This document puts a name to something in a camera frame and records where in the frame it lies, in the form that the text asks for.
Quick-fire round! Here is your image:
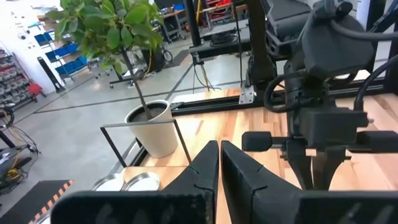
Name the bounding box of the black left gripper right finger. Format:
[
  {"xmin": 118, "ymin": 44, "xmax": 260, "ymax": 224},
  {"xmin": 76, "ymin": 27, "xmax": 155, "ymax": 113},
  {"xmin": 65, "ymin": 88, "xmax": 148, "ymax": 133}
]
[{"xmin": 220, "ymin": 140, "xmax": 302, "ymax": 224}]

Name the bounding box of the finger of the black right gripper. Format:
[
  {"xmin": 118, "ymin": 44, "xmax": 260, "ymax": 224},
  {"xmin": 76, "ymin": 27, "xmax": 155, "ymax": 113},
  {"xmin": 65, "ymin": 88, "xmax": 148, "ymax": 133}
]
[
  {"xmin": 312, "ymin": 155, "xmax": 344, "ymax": 191},
  {"xmin": 286, "ymin": 157, "xmax": 315, "ymax": 191}
]

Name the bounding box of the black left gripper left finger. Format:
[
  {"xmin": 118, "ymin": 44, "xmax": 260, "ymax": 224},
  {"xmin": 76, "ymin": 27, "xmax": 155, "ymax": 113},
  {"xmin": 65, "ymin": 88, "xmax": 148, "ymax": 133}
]
[{"xmin": 161, "ymin": 139, "xmax": 220, "ymax": 193}]

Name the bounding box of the black-framed wooden shelf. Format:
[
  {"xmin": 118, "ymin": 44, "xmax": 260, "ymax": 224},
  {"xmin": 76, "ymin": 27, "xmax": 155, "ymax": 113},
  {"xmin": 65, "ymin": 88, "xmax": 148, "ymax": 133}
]
[{"xmin": 90, "ymin": 119, "xmax": 193, "ymax": 192}]

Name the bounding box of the green plant in white pot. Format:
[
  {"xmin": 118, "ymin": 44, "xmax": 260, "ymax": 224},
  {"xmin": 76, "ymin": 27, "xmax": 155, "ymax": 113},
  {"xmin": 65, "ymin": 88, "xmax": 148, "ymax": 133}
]
[{"xmin": 45, "ymin": 0, "xmax": 180, "ymax": 159}]

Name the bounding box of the small tripod stand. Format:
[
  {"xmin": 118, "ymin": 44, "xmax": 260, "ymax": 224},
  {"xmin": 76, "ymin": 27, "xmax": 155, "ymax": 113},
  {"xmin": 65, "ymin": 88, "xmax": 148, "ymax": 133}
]
[{"xmin": 190, "ymin": 51, "xmax": 222, "ymax": 93}]

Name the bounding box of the grey cart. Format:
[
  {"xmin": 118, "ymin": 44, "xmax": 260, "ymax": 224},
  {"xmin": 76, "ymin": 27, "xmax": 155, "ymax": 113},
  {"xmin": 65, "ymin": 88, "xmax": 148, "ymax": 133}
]
[{"xmin": 188, "ymin": 18, "xmax": 252, "ymax": 60}]

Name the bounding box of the shelving with blue bins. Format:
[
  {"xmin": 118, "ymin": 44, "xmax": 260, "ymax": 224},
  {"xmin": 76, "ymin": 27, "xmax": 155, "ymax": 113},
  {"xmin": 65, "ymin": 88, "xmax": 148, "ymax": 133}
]
[{"xmin": 33, "ymin": 29, "xmax": 91, "ymax": 82}]

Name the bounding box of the black mat with orange stripes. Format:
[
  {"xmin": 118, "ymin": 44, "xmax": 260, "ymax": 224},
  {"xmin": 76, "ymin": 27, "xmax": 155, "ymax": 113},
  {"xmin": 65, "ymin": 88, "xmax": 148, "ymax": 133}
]
[{"xmin": 0, "ymin": 179, "xmax": 75, "ymax": 224}]

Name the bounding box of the red stool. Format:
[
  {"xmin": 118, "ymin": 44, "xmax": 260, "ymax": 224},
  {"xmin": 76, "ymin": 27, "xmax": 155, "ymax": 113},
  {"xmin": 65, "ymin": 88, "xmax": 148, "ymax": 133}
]
[{"xmin": 27, "ymin": 83, "xmax": 44, "ymax": 98}]

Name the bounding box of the parts drawer rack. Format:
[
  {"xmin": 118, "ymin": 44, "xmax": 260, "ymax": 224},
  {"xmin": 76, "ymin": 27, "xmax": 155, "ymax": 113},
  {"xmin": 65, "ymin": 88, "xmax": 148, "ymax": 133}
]
[{"xmin": 0, "ymin": 48, "xmax": 35, "ymax": 108}]

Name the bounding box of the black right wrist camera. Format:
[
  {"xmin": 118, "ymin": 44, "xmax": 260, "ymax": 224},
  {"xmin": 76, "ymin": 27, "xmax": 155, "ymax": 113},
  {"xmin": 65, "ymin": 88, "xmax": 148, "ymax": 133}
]
[{"xmin": 298, "ymin": 106, "xmax": 370, "ymax": 147}]

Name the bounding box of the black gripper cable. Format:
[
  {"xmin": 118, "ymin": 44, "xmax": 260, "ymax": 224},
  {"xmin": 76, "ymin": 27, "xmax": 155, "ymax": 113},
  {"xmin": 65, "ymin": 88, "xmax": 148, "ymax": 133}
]
[{"xmin": 263, "ymin": 72, "xmax": 301, "ymax": 113}]

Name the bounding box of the black aluminium table frame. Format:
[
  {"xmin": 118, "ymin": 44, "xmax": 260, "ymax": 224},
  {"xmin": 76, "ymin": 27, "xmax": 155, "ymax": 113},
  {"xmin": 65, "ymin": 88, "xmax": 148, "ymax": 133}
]
[{"xmin": 129, "ymin": 79, "xmax": 398, "ymax": 167}]

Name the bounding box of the coiled black cable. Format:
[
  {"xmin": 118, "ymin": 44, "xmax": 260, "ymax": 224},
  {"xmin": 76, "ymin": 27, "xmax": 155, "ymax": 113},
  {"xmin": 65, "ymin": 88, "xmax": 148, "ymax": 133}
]
[{"xmin": 211, "ymin": 30, "xmax": 234, "ymax": 47}]

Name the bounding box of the black leaning post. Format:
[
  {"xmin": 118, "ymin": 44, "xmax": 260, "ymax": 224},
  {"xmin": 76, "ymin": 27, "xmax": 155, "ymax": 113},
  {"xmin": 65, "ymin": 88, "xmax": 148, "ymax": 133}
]
[{"xmin": 36, "ymin": 56, "xmax": 66, "ymax": 93}]

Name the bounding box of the yellow and black cable bundle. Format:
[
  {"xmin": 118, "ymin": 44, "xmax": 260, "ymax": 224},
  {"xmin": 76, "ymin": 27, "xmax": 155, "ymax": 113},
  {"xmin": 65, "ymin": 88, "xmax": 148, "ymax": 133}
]
[{"xmin": 0, "ymin": 105, "xmax": 41, "ymax": 194}]

